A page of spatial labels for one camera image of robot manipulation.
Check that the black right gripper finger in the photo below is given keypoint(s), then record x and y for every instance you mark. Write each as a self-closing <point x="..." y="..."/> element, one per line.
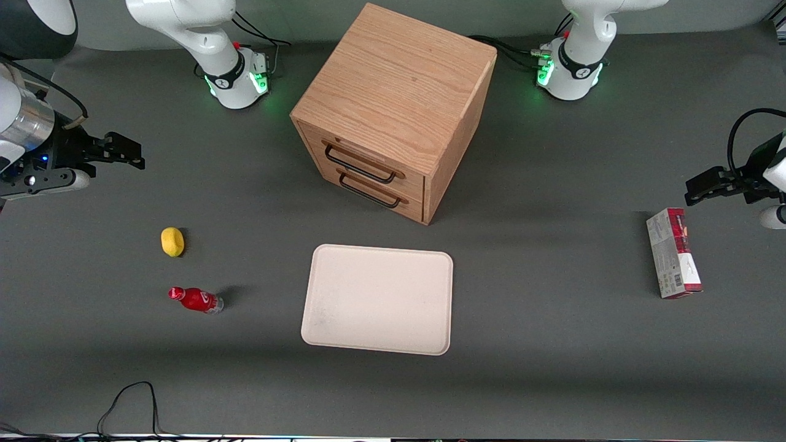
<point x="123" y="159"/>
<point x="123" y="146"/>

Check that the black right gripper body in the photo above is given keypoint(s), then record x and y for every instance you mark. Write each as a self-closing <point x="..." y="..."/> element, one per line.
<point x="63" y="151"/>

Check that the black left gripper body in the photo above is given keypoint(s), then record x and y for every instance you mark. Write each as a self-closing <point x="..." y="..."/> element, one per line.
<point x="756" y="174"/>

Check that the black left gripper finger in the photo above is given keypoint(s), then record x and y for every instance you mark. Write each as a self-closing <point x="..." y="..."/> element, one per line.
<point x="709" y="176"/>
<point x="715" y="193"/>

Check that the red coke bottle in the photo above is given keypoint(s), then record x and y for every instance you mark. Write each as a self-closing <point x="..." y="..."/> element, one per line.
<point x="196" y="299"/>

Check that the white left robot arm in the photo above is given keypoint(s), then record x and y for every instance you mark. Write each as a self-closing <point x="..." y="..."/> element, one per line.
<point x="583" y="37"/>

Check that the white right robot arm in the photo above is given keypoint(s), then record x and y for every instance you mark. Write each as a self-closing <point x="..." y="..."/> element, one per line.
<point x="184" y="31"/>

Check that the beige rectangular tray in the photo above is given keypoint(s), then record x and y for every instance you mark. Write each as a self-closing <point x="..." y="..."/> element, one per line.
<point x="377" y="299"/>

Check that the grey and red carton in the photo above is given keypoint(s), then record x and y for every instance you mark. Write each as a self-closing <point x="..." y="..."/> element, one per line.
<point x="672" y="255"/>

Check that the yellow lemon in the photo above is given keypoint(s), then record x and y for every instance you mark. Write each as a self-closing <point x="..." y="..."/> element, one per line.
<point x="172" y="242"/>

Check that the wooden drawer cabinet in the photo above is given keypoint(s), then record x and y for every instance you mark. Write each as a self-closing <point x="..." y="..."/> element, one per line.
<point x="393" y="92"/>

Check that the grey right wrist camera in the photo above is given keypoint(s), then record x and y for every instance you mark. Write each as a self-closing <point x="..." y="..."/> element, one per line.
<point x="55" y="181"/>

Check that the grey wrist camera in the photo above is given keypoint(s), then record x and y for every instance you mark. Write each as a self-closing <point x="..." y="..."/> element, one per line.
<point x="55" y="181"/>
<point x="774" y="217"/>

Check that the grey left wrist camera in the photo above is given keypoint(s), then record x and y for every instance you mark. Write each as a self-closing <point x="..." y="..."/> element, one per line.
<point x="774" y="217"/>

